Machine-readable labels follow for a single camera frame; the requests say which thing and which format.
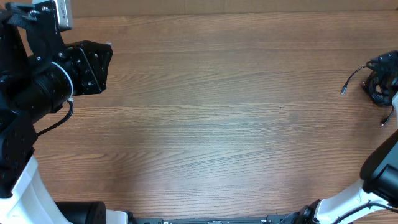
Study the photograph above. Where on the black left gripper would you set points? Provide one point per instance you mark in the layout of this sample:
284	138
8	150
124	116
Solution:
81	56

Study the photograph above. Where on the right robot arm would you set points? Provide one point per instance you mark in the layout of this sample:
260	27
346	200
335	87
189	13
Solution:
375	190

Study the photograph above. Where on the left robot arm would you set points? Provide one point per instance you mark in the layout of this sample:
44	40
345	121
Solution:
39	74

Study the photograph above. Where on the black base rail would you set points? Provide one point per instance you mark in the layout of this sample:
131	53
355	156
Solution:
269	219

